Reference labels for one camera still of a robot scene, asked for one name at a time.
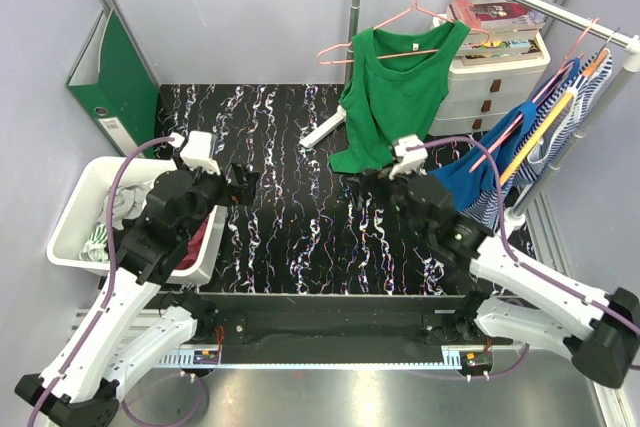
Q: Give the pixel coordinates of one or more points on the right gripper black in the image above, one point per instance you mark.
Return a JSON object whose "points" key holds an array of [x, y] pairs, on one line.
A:
{"points": [[399, 179]]}

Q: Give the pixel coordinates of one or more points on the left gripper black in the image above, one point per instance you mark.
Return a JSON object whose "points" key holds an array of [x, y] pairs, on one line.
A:
{"points": [[243, 191]]}

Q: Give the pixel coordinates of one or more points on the green tank top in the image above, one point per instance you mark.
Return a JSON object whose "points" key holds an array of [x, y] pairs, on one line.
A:
{"points": [[397, 86]]}

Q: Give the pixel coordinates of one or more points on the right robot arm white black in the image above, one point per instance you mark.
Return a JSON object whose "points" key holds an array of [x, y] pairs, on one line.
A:
{"points": [[597, 331]]}

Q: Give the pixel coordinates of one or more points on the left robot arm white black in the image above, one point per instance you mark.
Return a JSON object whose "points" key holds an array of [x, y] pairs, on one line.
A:
{"points": [[88, 380]]}

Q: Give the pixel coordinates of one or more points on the blue tank top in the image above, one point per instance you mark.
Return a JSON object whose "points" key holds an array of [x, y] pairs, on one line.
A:
{"points": [[472, 174]]}

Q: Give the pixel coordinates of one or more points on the orange wooden hanger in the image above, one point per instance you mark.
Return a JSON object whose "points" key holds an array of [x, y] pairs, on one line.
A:
{"points": [[564, 102]]}

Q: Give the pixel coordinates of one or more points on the blue white striped top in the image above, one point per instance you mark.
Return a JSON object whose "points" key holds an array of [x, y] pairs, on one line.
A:
{"points": [[564, 126]]}

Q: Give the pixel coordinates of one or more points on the maroon garment in bin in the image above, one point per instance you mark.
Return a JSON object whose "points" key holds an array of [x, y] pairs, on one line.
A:
{"points": [[193, 248]]}

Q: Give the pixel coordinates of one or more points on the grey garment in bin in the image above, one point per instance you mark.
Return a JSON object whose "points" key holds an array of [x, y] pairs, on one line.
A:
{"points": [[128, 203]]}

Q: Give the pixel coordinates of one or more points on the white three-drawer unit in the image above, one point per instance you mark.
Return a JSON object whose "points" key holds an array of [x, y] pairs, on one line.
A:
{"points": [[479, 96]]}

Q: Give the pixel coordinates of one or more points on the green lever arch binder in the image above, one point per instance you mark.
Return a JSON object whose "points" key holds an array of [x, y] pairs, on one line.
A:
{"points": [[111, 83]]}

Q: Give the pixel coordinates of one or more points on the bottom book yellow black cover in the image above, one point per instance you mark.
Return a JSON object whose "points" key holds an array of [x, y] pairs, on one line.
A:
{"points": [[534, 52]]}

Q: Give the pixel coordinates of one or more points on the green white striped garment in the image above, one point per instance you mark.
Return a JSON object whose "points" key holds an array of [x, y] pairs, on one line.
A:
{"points": [[95, 249]]}

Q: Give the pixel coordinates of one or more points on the white laundry bin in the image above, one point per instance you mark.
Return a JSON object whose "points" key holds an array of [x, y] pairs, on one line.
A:
{"points": [[82, 210]]}

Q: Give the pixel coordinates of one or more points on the middle book teal cover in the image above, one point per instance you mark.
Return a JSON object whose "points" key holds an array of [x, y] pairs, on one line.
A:
{"points": [[497, 47]]}

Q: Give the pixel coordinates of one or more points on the top book pink cover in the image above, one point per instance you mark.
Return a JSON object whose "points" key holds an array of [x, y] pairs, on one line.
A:
{"points": [[496, 15]]}

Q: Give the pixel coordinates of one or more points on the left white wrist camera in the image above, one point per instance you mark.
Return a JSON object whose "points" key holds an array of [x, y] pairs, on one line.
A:
{"points": [[195, 151]]}

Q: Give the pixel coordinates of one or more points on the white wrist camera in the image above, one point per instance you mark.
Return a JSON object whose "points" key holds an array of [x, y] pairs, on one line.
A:
{"points": [[195, 151], [409, 153]]}

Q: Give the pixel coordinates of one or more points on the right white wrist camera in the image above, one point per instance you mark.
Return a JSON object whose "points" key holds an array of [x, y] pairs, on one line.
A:
{"points": [[409, 153]]}

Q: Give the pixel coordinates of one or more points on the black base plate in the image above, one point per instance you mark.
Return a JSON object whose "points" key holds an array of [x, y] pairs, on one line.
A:
{"points": [[279, 330]]}

